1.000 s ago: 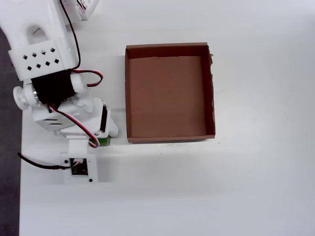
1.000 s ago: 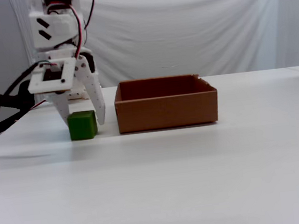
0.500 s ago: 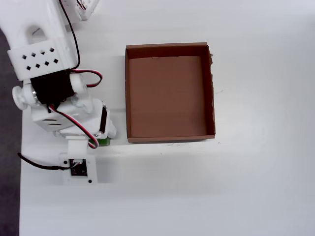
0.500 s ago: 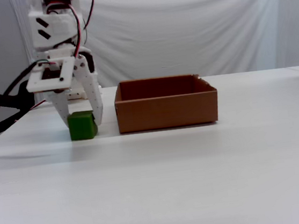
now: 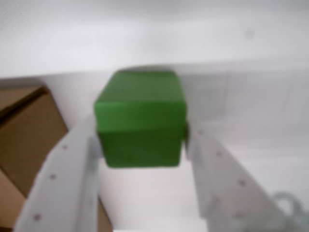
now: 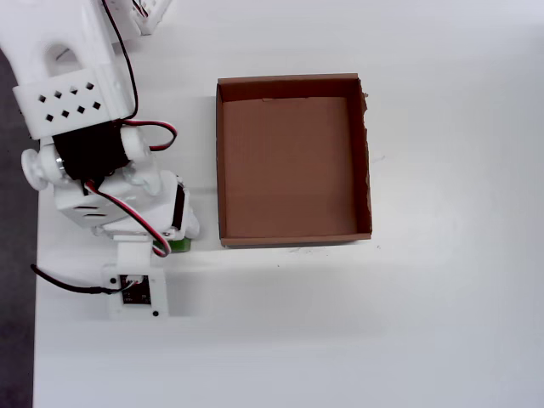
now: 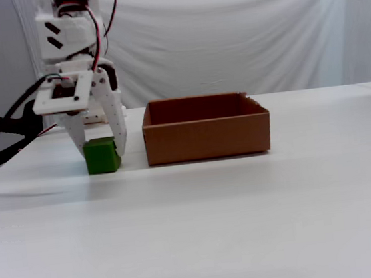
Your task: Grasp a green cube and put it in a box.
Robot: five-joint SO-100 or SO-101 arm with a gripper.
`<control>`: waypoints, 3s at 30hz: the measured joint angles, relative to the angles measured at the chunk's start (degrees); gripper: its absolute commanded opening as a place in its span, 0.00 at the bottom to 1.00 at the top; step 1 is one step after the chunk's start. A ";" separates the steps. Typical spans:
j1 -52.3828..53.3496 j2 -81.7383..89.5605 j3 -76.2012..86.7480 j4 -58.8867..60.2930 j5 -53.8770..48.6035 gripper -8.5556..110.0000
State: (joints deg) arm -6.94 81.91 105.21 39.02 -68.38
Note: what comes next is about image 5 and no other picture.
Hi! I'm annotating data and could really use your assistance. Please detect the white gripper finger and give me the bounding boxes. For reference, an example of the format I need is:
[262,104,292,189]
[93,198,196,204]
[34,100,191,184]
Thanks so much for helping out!
[14,116,104,232]
[187,120,290,232]

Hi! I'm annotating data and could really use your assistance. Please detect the green cube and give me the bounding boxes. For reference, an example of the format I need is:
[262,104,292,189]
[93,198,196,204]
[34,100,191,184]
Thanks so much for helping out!
[93,70,188,169]

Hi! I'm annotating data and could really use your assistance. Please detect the brown cardboard box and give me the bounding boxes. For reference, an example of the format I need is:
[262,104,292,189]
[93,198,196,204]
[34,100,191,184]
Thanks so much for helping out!
[0,85,114,232]

